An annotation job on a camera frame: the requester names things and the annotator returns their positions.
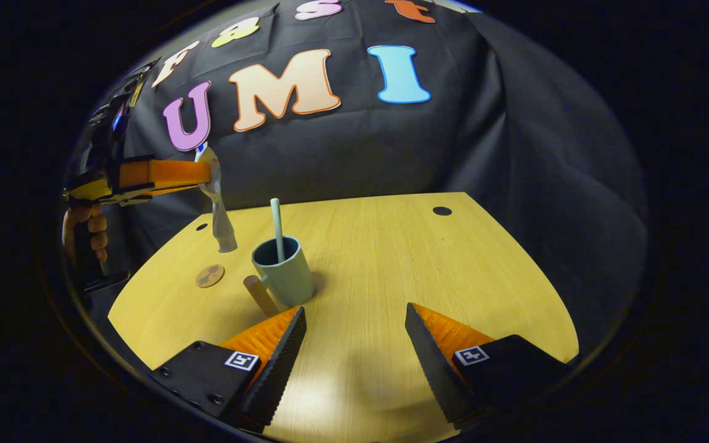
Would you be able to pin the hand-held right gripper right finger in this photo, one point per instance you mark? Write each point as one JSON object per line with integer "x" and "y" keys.
{"x": 434, "y": 369}

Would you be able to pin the pale green toothbrush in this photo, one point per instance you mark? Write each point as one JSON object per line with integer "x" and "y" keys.
{"x": 277, "y": 227}

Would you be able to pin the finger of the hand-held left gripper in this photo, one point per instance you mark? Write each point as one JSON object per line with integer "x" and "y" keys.
{"x": 170, "y": 173}
{"x": 145, "y": 194}

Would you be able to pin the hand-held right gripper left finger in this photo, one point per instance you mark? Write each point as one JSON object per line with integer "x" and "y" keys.
{"x": 280, "y": 366}

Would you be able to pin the wooden desktop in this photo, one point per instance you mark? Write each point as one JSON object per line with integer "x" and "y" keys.
{"x": 391, "y": 258}

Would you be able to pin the white toothpaste tube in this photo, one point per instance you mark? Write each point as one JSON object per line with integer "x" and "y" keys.
{"x": 222, "y": 227}

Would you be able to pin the round brown coaster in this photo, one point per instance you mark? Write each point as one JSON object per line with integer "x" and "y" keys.
{"x": 210, "y": 275}

